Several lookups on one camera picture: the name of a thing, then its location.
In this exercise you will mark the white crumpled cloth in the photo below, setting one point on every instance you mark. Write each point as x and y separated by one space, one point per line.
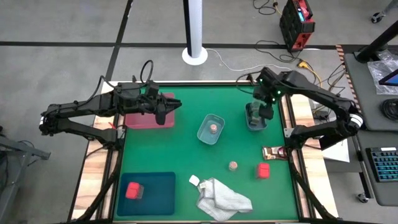
220 199

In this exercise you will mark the small copper-lid spice jar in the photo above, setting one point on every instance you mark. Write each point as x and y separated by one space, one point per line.
213 128

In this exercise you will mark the dark blue tray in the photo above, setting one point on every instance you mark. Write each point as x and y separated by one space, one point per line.
158 196

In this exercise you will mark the clear plastic cup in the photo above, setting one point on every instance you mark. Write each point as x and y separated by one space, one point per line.
259 127

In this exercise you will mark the black aluminium table frame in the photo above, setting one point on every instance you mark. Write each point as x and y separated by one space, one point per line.
303 186

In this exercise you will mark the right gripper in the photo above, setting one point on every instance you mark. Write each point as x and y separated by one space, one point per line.
271 91

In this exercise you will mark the tablet screen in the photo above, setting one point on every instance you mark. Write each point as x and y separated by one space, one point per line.
390 79

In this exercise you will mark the small round pink object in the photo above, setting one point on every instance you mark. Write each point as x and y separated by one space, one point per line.
233 165

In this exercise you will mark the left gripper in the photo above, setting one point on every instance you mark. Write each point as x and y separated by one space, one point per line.
149 101

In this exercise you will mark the small red tag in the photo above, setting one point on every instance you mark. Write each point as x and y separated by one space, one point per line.
111 125

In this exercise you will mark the clear plastic bag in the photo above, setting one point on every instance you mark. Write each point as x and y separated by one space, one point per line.
377 74

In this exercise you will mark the desk caster wheel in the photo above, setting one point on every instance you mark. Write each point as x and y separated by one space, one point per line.
362 197

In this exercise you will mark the clear teal plastic bin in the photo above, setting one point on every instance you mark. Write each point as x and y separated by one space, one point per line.
205 137

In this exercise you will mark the yellow plug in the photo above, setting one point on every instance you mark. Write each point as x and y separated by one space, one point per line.
302 64

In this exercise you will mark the grey side desk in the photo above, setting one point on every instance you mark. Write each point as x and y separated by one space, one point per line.
363 93

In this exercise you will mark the grey metal stand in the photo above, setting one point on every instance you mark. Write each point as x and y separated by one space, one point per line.
18 149

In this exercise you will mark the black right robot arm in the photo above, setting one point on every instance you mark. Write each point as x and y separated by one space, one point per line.
323 96

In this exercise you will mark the white paper sheet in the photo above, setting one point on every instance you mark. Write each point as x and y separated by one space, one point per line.
337 153

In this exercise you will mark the chair leg with caster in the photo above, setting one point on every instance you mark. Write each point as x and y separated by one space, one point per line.
377 17

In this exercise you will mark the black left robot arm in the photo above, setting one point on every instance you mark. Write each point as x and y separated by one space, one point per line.
77 106

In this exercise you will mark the green table mat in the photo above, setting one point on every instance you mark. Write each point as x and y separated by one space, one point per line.
186 158

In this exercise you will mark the red and black power station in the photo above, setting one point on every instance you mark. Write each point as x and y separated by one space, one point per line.
295 25

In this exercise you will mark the pink plastic bin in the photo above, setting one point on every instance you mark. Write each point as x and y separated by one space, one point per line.
140 123

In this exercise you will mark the brown spice packet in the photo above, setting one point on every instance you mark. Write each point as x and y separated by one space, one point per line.
273 153

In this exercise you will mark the black keyboard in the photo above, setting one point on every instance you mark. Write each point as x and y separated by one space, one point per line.
384 165

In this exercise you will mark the red-lid spice tin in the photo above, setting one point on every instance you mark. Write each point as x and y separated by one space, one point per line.
133 190
263 170

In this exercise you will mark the white floor pole with base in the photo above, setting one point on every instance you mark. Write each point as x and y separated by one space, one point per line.
194 25

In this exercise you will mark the small white sachet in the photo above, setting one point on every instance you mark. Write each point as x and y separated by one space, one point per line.
194 180

